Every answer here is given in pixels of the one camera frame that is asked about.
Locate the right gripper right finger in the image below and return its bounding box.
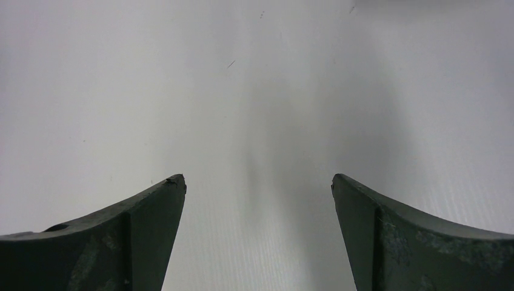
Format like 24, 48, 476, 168
332, 174, 513, 290

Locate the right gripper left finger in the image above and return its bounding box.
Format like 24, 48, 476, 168
1, 174, 187, 290

